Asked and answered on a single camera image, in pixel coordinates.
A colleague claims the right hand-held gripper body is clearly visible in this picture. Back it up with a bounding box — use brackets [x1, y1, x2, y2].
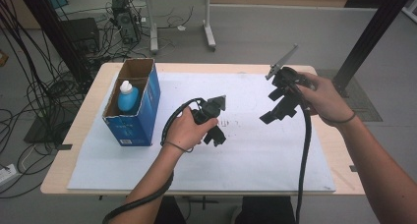
[265, 43, 317, 104]

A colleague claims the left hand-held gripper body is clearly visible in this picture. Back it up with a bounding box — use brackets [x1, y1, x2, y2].
[191, 94, 228, 131]

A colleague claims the blue cardboard box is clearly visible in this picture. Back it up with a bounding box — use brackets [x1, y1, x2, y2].
[102, 57, 161, 147]

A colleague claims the blue bottle with white cap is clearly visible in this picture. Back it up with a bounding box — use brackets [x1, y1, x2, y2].
[117, 80, 142, 116]

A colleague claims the person's left hand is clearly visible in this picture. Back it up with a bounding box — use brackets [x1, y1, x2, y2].
[165, 105, 219, 152]

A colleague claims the person's right hand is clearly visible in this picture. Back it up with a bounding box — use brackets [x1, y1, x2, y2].
[296, 72, 357, 127]

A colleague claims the white paper mat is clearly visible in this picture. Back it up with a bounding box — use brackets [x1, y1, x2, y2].
[67, 71, 336, 193]

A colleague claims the person's left leg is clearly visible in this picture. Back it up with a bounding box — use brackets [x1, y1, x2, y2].
[153, 196, 187, 224]

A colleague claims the person's leg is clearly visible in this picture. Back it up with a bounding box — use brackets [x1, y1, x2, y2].
[153, 196, 187, 224]
[234, 196, 297, 224]

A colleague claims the person's right leg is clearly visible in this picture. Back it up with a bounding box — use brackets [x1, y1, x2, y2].
[234, 196, 297, 224]

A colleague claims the black computer tower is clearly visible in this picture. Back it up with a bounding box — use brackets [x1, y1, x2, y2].
[110, 0, 143, 45]

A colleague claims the black box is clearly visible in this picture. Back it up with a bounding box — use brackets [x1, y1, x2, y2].
[60, 17, 101, 55]

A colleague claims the white power strip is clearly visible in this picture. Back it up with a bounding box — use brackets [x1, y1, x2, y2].
[0, 163, 19, 187]

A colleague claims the black hair tie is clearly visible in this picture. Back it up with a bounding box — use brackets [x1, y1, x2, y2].
[319, 110, 358, 125]
[161, 140, 195, 153]

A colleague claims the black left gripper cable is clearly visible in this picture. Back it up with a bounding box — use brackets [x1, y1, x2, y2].
[102, 97, 205, 224]

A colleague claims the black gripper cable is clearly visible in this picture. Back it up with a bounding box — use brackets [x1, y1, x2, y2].
[102, 97, 205, 224]
[288, 83, 313, 224]

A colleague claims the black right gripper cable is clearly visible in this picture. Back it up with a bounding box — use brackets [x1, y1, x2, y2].
[288, 83, 313, 224]

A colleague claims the white desk frame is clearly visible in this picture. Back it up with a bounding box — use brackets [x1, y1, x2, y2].
[126, 0, 218, 55]

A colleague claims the dark metal post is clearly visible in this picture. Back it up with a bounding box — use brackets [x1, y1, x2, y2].
[14, 0, 95, 84]
[330, 0, 417, 98]

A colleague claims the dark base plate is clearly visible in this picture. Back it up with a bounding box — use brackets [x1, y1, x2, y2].
[24, 107, 80, 145]

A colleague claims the bundle of black cables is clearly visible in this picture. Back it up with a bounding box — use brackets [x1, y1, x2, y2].
[0, 0, 109, 198]

